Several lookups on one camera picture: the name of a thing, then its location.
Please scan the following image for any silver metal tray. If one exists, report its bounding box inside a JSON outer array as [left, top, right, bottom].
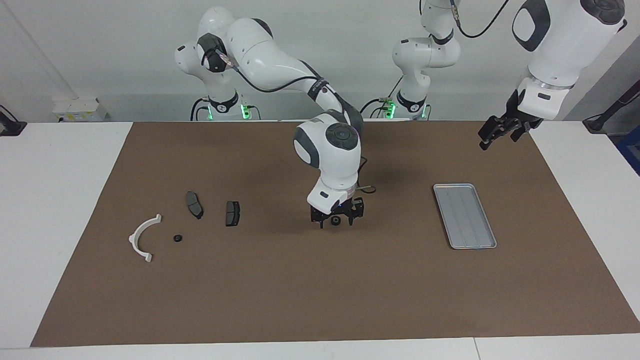
[[433, 183, 498, 250]]

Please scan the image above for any brown table mat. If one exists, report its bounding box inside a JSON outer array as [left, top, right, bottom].
[[30, 120, 640, 348]]

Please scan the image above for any black stand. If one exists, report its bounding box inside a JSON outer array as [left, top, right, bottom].
[[582, 80, 640, 134]]

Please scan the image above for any blue crate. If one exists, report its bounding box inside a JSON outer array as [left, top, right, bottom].
[[616, 125, 640, 177]]

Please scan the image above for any white box with yellow labels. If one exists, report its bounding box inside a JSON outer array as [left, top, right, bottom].
[[52, 97, 108, 122]]

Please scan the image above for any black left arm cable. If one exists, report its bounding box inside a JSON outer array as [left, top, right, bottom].
[[448, 0, 511, 39]]

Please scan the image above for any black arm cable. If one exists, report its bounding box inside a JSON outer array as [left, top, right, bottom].
[[202, 47, 377, 195], [448, 0, 511, 39]]

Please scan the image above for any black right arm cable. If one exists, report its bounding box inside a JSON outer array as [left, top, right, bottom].
[[202, 47, 377, 195]]

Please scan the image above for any white semicircular bracket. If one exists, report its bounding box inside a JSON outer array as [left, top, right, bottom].
[[128, 214, 163, 263]]

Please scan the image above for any black clamp mount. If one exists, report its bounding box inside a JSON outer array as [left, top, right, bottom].
[[0, 104, 27, 137]]

